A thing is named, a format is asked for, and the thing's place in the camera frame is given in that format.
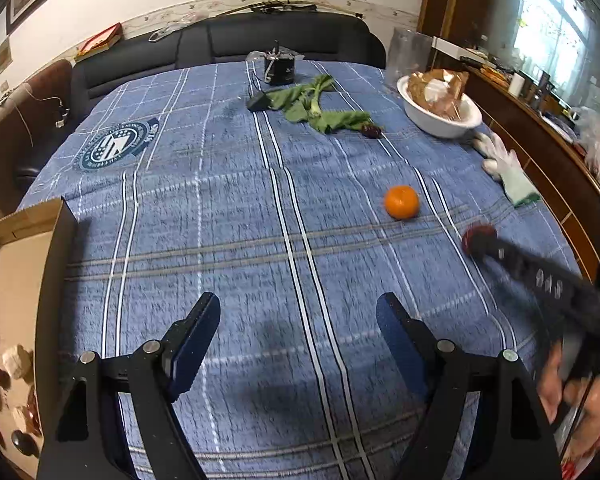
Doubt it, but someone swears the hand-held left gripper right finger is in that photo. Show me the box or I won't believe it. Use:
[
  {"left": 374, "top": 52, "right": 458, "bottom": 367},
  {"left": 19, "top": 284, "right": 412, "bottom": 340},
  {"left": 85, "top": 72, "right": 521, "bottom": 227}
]
[{"left": 376, "top": 293, "right": 563, "bottom": 480}]

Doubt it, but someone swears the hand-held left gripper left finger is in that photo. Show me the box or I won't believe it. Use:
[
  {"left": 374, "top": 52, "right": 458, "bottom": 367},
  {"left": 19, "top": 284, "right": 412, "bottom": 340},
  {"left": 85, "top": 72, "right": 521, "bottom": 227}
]
[{"left": 36, "top": 291, "right": 222, "bottom": 480}]

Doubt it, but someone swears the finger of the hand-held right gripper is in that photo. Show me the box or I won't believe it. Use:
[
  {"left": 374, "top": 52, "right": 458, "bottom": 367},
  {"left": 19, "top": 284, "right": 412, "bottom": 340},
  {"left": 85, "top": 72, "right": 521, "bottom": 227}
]
[{"left": 467, "top": 232, "right": 600, "bottom": 323}]

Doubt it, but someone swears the shallow cardboard box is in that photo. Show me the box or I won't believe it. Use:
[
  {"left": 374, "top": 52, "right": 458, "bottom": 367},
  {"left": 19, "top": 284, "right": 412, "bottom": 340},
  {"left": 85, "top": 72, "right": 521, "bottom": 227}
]
[{"left": 0, "top": 197, "right": 78, "bottom": 480}]

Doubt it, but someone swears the person's right hand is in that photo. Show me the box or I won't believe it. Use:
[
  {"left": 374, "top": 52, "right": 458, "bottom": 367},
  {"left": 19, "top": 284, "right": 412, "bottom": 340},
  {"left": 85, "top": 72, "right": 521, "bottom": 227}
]
[{"left": 536, "top": 345, "right": 587, "bottom": 423}]

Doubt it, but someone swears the wooden sideboard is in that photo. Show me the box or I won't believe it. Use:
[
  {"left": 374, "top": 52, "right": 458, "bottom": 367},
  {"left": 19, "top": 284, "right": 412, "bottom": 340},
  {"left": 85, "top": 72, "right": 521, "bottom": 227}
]
[{"left": 430, "top": 35, "right": 600, "bottom": 281}]

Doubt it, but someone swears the crumpled plastic bag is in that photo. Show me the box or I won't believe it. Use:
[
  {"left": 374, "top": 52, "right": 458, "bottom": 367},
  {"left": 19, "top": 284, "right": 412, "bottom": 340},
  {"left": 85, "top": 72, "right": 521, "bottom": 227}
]
[{"left": 575, "top": 106, "right": 600, "bottom": 171}]

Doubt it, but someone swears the white work glove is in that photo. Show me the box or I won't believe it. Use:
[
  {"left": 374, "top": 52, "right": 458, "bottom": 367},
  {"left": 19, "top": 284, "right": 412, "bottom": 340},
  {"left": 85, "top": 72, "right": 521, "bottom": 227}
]
[{"left": 472, "top": 131, "right": 541, "bottom": 209}]

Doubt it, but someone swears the orange tangerine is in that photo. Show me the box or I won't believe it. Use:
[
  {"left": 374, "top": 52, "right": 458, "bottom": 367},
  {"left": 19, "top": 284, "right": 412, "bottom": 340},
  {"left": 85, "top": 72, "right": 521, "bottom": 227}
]
[{"left": 385, "top": 185, "right": 421, "bottom": 220}]

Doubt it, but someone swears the blue plaid tablecloth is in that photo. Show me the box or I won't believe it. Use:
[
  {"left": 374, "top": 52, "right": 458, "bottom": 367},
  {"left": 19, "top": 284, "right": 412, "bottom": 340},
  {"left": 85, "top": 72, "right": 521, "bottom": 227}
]
[{"left": 17, "top": 57, "right": 586, "bottom": 480}]

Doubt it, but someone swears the white bowl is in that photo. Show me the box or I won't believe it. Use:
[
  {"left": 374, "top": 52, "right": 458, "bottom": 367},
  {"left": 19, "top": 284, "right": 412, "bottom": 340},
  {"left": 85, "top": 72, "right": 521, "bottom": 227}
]
[{"left": 396, "top": 72, "right": 483, "bottom": 140}]

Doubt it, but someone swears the dark purple plum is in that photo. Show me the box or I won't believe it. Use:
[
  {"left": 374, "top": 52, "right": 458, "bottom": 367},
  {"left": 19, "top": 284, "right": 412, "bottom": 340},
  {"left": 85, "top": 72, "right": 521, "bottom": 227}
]
[{"left": 11, "top": 431, "right": 40, "bottom": 457}]

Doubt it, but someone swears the brown wrapped snack bag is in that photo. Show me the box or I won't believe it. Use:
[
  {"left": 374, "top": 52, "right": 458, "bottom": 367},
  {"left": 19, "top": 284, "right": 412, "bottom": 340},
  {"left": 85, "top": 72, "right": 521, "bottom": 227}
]
[{"left": 406, "top": 68, "right": 470, "bottom": 121}]

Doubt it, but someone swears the window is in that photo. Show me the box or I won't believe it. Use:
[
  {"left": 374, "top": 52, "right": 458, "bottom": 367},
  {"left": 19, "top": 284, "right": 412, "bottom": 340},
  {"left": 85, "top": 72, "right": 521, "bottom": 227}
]
[{"left": 505, "top": 0, "right": 600, "bottom": 106}]

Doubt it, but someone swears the green leafy vegetable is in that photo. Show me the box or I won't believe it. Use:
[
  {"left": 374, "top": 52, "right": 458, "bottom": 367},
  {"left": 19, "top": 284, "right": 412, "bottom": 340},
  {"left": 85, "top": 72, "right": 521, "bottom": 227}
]
[
  {"left": 310, "top": 109, "right": 373, "bottom": 135},
  {"left": 267, "top": 74, "right": 336, "bottom": 123}
]

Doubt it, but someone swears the clear plastic container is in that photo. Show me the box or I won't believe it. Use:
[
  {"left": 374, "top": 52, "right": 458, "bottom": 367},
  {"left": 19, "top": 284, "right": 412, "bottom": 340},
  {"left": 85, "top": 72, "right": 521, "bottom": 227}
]
[{"left": 386, "top": 27, "right": 434, "bottom": 86}]

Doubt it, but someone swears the black jar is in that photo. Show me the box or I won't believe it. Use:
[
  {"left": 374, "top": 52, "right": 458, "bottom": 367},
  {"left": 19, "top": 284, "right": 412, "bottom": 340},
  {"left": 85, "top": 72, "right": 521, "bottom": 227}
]
[{"left": 263, "top": 41, "right": 296, "bottom": 86}]

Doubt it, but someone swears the brown armchair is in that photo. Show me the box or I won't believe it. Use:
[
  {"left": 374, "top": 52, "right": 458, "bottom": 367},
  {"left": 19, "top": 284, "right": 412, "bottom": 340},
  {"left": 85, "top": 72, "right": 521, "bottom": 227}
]
[{"left": 0, "top": 59, "right": 74, "bottom": 221}]

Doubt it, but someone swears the black leather sofa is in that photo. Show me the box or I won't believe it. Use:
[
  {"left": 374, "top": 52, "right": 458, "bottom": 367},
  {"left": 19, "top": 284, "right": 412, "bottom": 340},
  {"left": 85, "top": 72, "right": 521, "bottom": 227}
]
[{"left": 70, "top": 10, "right": 387, "bottom": 107}]

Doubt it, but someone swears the flat red box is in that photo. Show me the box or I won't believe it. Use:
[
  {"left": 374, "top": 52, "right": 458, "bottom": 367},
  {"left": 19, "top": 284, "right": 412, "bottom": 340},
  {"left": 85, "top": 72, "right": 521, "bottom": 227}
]
[{"left": 75, "top": 22, "right": 125, "bottom": 63}]

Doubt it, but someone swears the clear plastic bag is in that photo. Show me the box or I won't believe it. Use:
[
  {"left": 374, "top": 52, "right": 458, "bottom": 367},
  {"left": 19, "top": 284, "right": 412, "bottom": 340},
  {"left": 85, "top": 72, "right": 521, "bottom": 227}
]
[{"left": 149, "top": 10, "right": 211, "bottom": 43}]

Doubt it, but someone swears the white charger cable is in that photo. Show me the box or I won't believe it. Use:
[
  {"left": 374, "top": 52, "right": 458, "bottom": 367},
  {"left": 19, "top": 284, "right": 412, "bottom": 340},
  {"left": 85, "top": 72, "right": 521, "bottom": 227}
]
[{"left": 15, "top": 82, "right": 72, "bottom": 128}]

